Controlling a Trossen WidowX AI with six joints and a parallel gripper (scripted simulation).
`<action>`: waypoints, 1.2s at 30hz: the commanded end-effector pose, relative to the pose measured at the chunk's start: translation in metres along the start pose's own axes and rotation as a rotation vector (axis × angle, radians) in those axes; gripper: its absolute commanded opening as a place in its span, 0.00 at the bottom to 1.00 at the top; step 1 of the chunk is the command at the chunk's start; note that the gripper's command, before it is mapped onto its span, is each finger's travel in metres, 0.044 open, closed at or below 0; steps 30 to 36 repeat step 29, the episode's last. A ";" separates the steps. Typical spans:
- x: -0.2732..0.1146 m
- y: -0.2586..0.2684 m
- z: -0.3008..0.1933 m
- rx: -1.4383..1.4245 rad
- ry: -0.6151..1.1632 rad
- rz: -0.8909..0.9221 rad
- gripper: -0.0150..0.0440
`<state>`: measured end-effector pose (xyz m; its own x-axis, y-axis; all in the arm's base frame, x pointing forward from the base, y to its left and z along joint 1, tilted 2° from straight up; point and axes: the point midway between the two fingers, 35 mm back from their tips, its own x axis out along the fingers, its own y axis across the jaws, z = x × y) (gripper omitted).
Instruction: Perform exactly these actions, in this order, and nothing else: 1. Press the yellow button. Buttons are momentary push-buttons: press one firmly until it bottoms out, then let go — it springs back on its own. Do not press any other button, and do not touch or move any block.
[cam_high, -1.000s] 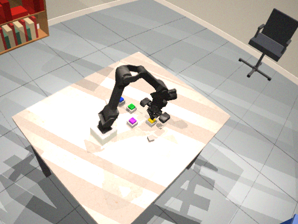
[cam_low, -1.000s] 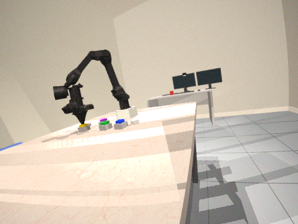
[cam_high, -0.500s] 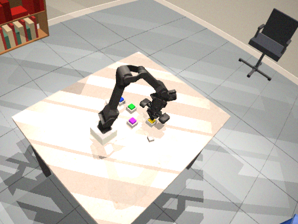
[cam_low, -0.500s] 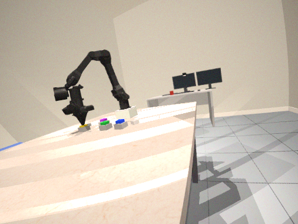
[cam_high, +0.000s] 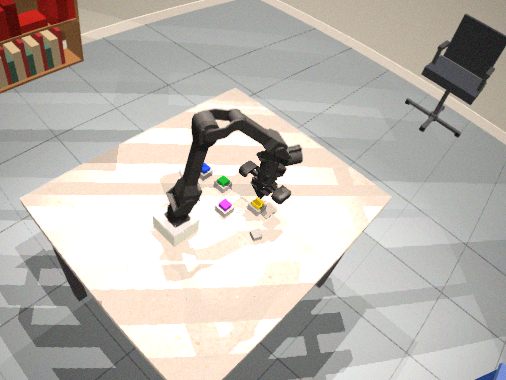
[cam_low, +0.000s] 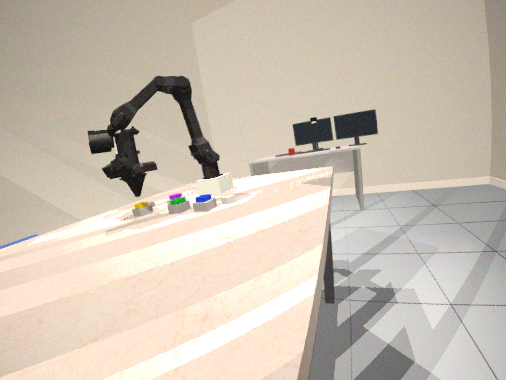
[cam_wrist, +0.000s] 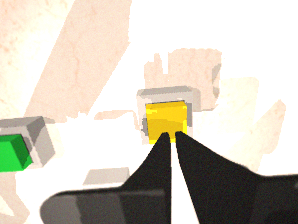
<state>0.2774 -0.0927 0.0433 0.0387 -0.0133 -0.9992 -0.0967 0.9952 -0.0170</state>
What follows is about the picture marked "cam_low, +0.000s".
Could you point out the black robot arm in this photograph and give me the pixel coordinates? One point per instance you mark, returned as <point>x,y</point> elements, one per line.
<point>101,141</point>

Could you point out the blue button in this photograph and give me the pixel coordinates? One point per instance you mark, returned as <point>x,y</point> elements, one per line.
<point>204,203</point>

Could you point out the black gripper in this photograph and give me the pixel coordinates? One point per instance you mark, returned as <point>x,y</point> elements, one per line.
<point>134,176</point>

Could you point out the purple button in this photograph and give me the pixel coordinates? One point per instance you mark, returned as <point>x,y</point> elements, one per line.
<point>174,196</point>

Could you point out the yellow button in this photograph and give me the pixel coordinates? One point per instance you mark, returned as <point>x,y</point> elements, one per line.
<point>142,209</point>

